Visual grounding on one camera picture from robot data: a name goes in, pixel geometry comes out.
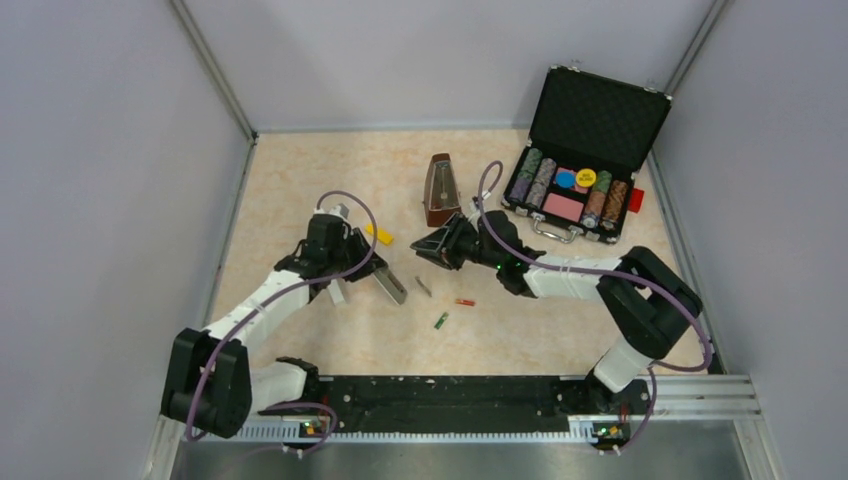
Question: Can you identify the black poker chip case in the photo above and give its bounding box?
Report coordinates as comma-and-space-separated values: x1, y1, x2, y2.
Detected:
501, 65, 672, 244

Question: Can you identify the blue chip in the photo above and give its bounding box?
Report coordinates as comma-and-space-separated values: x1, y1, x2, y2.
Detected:
554, 169, 576, 189

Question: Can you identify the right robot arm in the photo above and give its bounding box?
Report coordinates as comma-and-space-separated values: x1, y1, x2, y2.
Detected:
410, 211, 703, 412

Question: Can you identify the pink card deck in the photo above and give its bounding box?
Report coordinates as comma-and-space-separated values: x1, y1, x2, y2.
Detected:
542, 193, 584, 222

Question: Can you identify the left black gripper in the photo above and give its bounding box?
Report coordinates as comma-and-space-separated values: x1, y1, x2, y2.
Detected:
327, 227, 387, 282

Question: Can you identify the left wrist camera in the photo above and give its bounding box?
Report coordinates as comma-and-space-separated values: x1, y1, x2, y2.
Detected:
314, 203, 350, 222

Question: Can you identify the yellow big blind chip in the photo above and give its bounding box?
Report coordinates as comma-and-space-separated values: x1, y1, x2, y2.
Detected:
575, 168, 597, 188

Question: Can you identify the grey battery cover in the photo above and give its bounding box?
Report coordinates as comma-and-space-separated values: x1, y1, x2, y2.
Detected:
414, 276, 433, 298

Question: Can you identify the brown wooden metronome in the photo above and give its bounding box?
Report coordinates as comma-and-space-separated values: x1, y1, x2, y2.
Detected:
423, 152, 462, 228

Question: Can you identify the red block behind case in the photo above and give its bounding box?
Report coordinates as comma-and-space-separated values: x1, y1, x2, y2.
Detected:
628, 188, 645, 213

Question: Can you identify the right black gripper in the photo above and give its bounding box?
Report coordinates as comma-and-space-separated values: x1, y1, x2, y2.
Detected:
412, 212, 504, 270

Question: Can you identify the green battery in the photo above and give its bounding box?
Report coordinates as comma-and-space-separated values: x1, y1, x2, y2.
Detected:
434, 312, 449, 330

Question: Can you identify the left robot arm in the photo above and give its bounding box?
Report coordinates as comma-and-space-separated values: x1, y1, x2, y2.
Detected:
160, 211, 390, 438

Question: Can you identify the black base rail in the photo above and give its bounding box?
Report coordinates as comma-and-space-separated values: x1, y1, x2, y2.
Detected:
261, 374, 654, 437

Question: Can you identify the yellow block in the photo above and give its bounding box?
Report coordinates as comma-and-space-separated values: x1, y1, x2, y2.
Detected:
365, 224, 394, 246

